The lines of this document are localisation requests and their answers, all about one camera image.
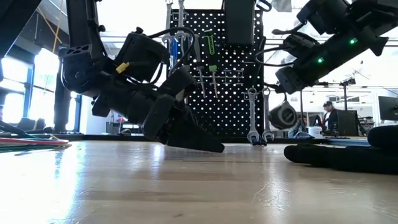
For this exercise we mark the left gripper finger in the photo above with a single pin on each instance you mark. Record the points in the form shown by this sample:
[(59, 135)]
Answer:
[(192, 137)]

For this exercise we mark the black tape measure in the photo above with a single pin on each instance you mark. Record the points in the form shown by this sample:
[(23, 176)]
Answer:
[(283, 115)]

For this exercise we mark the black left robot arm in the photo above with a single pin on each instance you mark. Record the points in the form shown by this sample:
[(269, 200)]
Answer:
[(81, 31)]

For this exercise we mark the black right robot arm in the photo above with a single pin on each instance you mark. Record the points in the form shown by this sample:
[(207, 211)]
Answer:
[(335, 49)]

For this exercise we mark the black peg board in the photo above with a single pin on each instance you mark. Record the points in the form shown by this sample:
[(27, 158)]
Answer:
[(230, 118)]

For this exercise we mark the black peg board bin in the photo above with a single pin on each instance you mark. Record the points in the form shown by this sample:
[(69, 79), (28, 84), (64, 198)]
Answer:
[(239, 21)]

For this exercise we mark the person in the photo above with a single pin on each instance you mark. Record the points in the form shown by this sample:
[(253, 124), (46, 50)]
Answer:
[(331, 118), (297, 130)]

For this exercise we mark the black pipe stand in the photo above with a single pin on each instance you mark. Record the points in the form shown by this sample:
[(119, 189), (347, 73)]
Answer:
[(344, 96)]

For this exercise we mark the white bucket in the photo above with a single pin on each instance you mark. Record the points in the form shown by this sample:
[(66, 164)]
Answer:
[(315, 132)]

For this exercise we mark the black perforated panel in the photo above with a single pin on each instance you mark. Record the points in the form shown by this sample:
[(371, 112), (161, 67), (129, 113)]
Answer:
[(347, 123)]

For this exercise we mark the black round column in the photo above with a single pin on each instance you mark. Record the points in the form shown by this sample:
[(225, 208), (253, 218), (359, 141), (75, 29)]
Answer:
[(60, 112)]

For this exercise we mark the black monitor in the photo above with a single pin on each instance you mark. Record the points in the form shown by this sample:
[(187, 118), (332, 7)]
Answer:
[(388, 108)]

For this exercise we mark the bright window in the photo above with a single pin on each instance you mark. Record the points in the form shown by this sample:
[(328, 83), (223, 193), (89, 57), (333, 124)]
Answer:
[(12, 90)]

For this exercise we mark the black aluminium frame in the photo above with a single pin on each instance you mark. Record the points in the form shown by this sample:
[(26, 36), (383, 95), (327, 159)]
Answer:
[(93, 137)]

